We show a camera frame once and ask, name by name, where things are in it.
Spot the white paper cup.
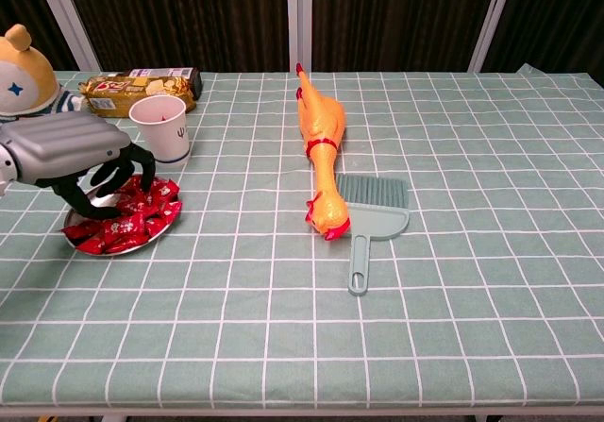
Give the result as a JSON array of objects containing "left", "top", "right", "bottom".
[{"left": 128, "top": 94, "right": 192, "bottom": 168}]

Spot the bowl of red candies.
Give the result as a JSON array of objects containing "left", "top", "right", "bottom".
[{"left": 63, "top": 174, "right": 183, "bottom": 257}]

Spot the white partition post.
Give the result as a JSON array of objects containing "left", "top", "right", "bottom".
[
  {"left": 286, "top": 0, "right": 313, "bottom": 73},
  {"left": 466, "top": 0, "right": 518, "bottom": 74},
  {"left": 30, "top": 0, "right": 103, "bottom": 73}
]

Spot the dark bottle with label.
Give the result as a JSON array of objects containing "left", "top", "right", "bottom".
[{"left": 127, "top": 66, "right": 204, "bottom": 101}]

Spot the gold biscuit pack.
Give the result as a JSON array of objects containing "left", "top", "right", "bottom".
[{"left": 78, "top": 75, "right": 198, "bottom": 119}]

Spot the orange rubber chicken toy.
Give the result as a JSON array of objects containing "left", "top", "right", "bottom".
[{"left": 295, "top": 61, "right": 352, "bottom": 242}]

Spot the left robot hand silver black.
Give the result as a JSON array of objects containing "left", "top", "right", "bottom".
[{"left": 0, "top": 110, "right": 157, "bottom": 221}]

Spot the green hand brush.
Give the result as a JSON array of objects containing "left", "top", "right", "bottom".
[{"left": 334, "top": 173, "right": 410, "bottom": 210}]

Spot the green checked tablecloth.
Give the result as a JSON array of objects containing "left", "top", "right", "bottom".
[{"left": 0, "top": 62, "right": 604, "bottom": 412}]

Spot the yellow plush toy striped shirt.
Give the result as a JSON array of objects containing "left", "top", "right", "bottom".
[{"left": 0, "top": 24, "right": 86, "bottom": 121}]

